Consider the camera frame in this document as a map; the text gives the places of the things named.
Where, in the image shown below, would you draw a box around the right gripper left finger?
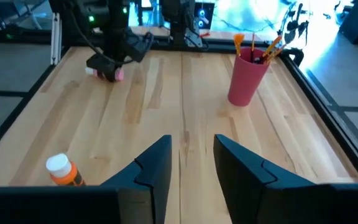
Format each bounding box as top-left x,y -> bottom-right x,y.
0,134 -> 173,224

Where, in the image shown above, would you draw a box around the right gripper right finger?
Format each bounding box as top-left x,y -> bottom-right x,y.
213,134 -> 358,224

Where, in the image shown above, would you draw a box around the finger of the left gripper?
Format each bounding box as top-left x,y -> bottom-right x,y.
103,66 -> 118,83

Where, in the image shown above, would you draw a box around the pink paint bottle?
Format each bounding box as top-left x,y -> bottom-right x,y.
85,66 -> 126,82

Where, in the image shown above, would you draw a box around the orange paint bottle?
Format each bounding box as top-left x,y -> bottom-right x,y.
45,153 -> 86,187

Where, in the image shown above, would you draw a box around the black paintbrush gold ferrule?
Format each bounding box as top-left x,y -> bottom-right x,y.
232,33 -> 246,57

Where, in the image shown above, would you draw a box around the red plastic cup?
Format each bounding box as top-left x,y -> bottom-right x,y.
227,46 -> 272,107

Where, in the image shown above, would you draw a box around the black paintbrush orange bristles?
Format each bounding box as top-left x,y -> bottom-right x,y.
262,35 -> 283,60

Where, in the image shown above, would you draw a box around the black box blue lights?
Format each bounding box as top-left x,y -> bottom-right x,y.
194,2 -> 215,30

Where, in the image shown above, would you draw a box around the black camera cable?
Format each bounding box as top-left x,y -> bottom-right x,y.
68,6 -> 155,67

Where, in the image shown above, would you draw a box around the black aluminium frame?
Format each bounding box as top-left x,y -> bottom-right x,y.
0,27 -> 358,184

